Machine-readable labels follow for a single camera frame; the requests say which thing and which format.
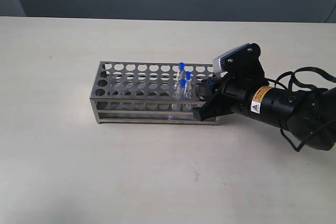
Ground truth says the stainless steel test tube rack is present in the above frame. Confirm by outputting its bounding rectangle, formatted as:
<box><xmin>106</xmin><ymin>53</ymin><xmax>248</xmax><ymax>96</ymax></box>
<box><xmin>90</xmin><ymin>61</ymin><xmax>204</xmax><ymax>124</ymax></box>

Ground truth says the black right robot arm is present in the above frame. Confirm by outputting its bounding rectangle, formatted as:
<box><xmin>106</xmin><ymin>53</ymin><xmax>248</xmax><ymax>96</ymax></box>
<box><xmin>193</xmin><ymin>74</ymin><xmax>335</xmax><ymax>152</ymax></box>

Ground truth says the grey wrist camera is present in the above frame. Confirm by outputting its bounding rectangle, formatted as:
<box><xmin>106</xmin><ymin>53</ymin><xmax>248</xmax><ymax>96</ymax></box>
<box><xmin>212</xmin><ymin>43</ymin><xmax>250</xmax><ymax>74</ymax></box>

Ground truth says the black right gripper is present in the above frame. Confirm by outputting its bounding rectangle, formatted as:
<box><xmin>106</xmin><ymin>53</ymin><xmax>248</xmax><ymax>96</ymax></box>
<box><xmin>192</xmin><ymin>74</ymin><xmax>265</xmax><ymax>121</ymax></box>

